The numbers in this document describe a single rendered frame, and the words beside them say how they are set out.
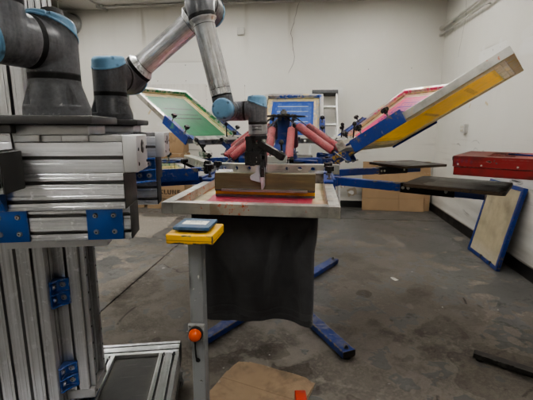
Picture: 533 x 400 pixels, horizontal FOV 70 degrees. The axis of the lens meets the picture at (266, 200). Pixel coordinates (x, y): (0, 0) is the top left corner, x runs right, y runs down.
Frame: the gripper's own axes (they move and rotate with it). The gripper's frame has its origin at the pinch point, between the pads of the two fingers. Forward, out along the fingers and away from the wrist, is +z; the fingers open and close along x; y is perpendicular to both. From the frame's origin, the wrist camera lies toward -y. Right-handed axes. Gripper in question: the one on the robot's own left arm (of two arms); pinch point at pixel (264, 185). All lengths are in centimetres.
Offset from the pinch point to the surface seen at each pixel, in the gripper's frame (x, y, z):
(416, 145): -440, -171, 6
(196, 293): 52, 14, 23
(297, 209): 33.1, -14.7, 2.9
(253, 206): 33.1, -0.5, 1.9
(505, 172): -26, -103, -1
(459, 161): -35, -87, -6
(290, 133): -88, -6, -19
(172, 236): 57, 18, 5
